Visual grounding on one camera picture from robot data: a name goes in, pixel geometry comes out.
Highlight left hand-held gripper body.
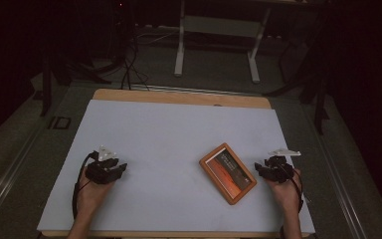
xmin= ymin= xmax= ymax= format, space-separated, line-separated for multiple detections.
xmin=85 ymin=144 xmax=121 ymax=185

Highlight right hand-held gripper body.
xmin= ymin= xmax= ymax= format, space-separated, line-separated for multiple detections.
xmin=264 ymin=148 xmax=302 ymax=184

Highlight orange rectangular box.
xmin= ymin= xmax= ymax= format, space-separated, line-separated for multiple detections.
xmin=198 ymin=142 xmax=258 ymax=206

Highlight person's left hand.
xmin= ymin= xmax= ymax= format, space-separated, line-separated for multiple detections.
xmin=76 ymin=166 xmax=116 ymax=217

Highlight person's right hand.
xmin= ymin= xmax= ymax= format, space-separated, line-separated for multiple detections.
xmin=264 ymin=168 xmax=303 ymax=216

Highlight black metal stand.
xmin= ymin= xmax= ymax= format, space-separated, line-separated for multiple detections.
xmin=264 ymin=31 xmax=331 ymax=136

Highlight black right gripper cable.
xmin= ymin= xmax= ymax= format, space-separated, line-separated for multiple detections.
xmin=278 ymin=162 xmax=305 ymax=214

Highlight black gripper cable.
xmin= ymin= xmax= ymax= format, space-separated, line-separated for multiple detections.
xmin=72 ymin=150 xmax=99 ymax=220
xmin=278 ymin=162 xmax=305 ymax=214

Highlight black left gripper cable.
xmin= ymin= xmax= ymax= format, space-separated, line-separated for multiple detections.
xmin=72 ymin=150 xmax=99 ymax=220

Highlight aluminium floor rail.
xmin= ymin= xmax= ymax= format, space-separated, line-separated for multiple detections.
xmin=0 ymin=130 xmax=45 ymax=230
xmin=309 ymin=108 xmax=370 ymax=239

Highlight black floor socket frame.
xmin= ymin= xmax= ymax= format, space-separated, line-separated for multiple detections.
xmin=47 ymin=116 xmax=73 ymax=130

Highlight black floor cables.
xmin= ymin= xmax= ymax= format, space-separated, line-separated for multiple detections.
xmin=119 ymin=31 xmax=151 ymax=92

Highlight white metal desk frame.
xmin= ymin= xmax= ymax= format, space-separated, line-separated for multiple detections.
xmin=173 ymin=0 xmax=274 ymax=85

